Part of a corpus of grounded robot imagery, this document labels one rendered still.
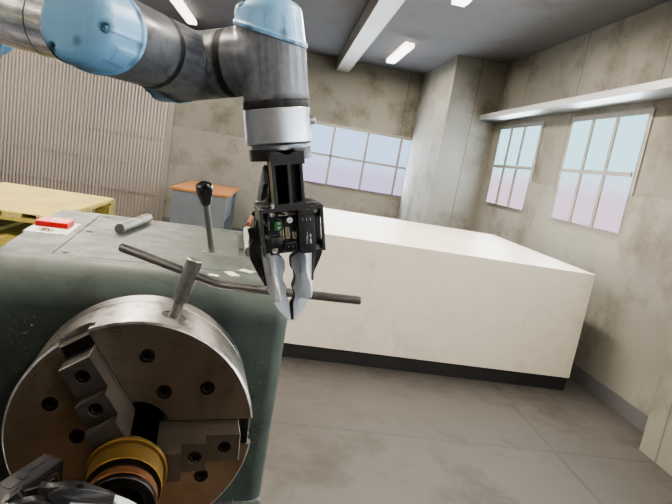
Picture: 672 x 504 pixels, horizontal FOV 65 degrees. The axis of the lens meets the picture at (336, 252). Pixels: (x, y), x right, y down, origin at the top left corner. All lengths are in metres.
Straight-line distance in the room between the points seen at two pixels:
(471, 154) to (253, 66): 6.96
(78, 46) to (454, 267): 3.65
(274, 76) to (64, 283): 0.49
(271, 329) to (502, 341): 3.51
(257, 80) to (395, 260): 3.35
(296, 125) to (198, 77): 0.12
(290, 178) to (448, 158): 6.85
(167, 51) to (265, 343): 0.52
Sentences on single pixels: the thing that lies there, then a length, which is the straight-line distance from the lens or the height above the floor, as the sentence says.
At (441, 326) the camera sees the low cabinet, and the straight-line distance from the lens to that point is 4.10.
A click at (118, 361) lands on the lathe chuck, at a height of 1.18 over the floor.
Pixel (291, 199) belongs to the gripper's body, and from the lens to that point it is 0.57.
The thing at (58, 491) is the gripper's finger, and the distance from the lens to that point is 0.63.
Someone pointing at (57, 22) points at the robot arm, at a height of 1.55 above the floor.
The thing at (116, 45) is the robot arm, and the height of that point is 1.54.
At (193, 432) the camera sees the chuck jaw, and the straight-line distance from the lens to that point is 0.75.
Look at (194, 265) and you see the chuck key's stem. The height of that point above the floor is 1.31.
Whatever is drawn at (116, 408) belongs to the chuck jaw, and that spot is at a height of 1.15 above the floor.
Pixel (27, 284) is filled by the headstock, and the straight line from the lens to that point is 0.91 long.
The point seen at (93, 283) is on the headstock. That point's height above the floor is 1.23.
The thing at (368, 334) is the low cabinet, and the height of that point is 0.26.
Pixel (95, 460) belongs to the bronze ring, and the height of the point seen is 1.10.
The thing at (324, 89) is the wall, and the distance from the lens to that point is 8.95.
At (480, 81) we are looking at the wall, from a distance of 7.58.
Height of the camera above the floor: 1.48
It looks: 10 degrees down
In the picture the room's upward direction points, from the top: 10 degrees clockwise
